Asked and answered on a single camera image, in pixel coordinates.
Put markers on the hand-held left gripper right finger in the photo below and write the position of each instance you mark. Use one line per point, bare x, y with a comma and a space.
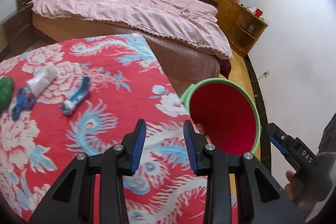
190, 148

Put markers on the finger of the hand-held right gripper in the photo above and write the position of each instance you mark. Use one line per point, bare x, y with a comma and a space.
282, 140

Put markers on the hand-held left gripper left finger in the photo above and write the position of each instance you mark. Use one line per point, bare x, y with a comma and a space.
139, 145

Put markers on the red bin with green rim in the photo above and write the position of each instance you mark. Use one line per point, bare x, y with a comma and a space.
223, 116

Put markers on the person's right hand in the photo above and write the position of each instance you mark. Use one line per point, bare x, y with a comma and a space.
289, 184

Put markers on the red floral tablecloth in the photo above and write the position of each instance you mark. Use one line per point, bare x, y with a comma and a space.
105, 98

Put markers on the bed with brown sheet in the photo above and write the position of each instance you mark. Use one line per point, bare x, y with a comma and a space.
183, 61

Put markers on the wooden corner shelf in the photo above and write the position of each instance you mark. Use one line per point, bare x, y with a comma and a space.
244, 37

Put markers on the glass jar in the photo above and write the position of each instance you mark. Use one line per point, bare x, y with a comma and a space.
250, 28

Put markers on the blue fidget spinner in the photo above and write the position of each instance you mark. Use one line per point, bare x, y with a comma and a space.
23, 103

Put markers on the small red box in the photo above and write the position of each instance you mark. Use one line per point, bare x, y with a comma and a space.
258, 12

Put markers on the small white box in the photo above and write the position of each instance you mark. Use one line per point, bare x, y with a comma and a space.
252, 9

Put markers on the pink checked blanket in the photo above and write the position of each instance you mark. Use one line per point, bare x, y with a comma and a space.
131, 8

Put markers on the green toy pepper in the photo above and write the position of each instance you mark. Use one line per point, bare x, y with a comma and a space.
5, 94

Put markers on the dark wooden nightstand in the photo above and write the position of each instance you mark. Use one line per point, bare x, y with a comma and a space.
17, 27

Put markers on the white wall socket with plug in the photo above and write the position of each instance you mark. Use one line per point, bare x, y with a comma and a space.
267, 73

